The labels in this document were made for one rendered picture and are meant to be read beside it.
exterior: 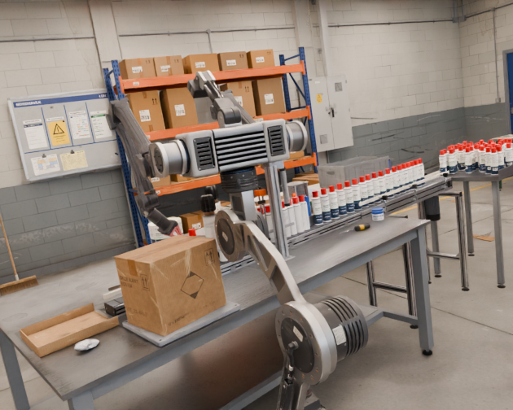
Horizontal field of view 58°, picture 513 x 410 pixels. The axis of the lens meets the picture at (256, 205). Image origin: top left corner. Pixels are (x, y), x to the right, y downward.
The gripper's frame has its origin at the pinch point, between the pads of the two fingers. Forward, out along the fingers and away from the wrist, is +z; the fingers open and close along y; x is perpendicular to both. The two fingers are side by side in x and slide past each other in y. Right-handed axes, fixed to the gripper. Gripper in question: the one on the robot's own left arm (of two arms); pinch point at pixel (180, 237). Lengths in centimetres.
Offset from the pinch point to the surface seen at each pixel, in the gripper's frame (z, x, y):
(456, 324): 194, -63, -35
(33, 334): -25, 66, 11
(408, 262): 145, -79, -16
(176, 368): 68, 50, 45
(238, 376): 79, 37, 7
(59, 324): -19, 58, 12
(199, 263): -9.3, 13.8, -41.5
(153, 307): -15, 36, -41
